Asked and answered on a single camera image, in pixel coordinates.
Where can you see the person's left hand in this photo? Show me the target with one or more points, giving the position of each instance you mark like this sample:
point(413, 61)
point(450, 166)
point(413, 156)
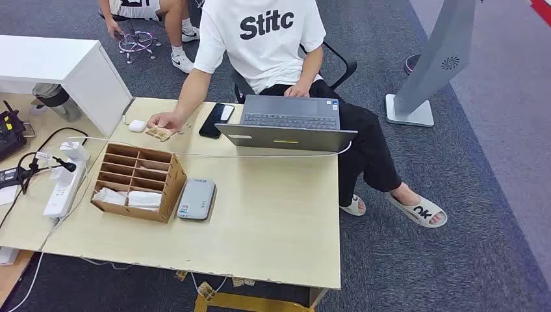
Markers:
point(298, 91)

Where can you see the person's right hand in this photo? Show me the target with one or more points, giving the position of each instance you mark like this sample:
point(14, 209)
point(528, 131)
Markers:
point(165, 120)

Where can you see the person's right forearm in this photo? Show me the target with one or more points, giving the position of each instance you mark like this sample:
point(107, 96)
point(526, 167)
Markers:
point(191, 92)

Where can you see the person's left forearm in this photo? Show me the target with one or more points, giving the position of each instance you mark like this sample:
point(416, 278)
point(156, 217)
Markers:
point(311, 66)

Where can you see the beige thin card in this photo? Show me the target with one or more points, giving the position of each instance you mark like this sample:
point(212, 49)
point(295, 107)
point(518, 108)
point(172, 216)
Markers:
point(154, 166)

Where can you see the person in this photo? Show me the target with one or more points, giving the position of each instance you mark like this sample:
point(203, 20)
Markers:
point(258, 56)

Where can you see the grey card reader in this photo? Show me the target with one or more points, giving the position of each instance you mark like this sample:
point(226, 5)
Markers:
point(196, 199)

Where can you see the person crouching in background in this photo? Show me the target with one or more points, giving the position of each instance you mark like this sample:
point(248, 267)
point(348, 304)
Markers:
point(172, 17)

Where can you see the white earbuds case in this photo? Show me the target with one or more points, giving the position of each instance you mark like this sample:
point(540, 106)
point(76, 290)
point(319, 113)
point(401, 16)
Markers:
point(137, 125)

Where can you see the black smartphone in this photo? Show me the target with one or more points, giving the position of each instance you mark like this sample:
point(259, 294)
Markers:
point(213, 122)

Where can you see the grey laptop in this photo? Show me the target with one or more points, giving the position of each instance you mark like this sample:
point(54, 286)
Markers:
point(288, 138)

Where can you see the black office chair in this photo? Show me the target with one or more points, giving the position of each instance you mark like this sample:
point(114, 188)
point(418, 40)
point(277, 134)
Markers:
point(346, 69)

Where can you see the wooden slotted organizer box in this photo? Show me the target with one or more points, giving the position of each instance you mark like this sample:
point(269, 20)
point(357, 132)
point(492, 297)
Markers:
point(171, 189)

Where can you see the white charger plug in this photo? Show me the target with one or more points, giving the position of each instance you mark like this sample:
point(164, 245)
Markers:
point(74, 150)

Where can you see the black plug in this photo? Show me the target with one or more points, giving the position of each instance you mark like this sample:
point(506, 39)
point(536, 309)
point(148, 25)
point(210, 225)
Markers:
point(66, 165)

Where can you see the grey drinking bottle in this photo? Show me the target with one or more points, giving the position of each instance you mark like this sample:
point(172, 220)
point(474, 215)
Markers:
point(58, 101)

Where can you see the round pink-rimmed base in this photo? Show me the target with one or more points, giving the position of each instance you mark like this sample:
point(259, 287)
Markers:
point(410, 64)

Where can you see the white cabinet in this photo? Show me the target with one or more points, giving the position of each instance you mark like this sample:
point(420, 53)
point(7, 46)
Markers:
point(64, 64)

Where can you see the white power adapter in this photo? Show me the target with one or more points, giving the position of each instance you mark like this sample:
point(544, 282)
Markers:
point(61, 175)

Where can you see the white power strip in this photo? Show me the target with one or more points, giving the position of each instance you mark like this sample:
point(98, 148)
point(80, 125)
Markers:
point(62, 196)

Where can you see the beige right slipper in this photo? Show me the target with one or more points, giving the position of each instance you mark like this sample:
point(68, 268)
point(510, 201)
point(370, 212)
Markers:
point(353, 206)

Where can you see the beige slipper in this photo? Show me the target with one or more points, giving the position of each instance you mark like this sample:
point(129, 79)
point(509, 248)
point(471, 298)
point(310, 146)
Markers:
point(353, 206)
point(419, 212)

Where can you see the grey kiosk stand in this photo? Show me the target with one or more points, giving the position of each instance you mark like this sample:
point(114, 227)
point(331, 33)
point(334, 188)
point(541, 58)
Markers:
point(435, 64)

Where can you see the black handheld device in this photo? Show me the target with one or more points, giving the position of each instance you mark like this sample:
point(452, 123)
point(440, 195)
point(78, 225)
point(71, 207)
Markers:
point(8, 133)

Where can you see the black power brick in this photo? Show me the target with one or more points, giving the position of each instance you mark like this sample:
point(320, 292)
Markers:
point(10, 177)

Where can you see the beige left slipper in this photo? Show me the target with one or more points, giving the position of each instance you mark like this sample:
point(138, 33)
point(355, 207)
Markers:
point(419, 212)

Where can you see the white box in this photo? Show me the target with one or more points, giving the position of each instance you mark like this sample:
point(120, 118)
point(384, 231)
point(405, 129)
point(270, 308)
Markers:
point(7, 255)

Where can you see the yellow frame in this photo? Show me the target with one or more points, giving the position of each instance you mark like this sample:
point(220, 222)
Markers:
point(249, 302)

